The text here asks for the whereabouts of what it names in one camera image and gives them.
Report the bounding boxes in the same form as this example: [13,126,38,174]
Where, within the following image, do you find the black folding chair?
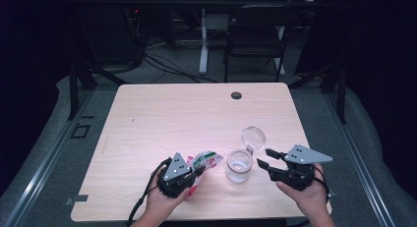
[223,4,298,84]

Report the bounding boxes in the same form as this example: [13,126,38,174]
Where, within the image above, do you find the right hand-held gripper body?
[269,143,333,192]

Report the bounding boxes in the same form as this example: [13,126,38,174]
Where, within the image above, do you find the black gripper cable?
[126,156,173,227]
[313,167,330,202]

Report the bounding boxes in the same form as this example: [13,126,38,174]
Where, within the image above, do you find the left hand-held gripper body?
[157,151,198,199]

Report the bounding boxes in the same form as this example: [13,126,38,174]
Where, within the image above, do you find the black metal stand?
[288,61,348,125]
[67,61,130,122]

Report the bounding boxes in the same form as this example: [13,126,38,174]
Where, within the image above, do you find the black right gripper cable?
[313,167,330,202]

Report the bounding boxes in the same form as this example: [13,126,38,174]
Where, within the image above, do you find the black tape square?
[70,123,91,140]

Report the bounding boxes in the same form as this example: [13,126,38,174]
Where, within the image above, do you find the aluminium floor rail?
[323,88,396,227]
[2,88,96,227]

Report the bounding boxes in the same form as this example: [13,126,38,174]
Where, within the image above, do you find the black floor cables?
[142,53,219,85]

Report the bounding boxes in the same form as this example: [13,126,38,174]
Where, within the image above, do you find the person's right hand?
[275,163,329,218]

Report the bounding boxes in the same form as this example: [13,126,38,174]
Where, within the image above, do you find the person's left hand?
[146,167,192,218]

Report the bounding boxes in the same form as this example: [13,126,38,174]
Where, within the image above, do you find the pink printed plastic bag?
[186,150,224,198]

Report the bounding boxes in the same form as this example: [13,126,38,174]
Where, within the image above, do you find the white desk leg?
[198,8,210,76]

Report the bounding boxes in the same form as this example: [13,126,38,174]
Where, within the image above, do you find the grey box under desk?
[206,13,231,32]

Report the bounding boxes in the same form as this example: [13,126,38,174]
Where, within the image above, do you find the clear glass jar with lid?
[225,126,267,185]

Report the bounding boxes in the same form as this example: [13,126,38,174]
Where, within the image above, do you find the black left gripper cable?
[126,156,173,227]

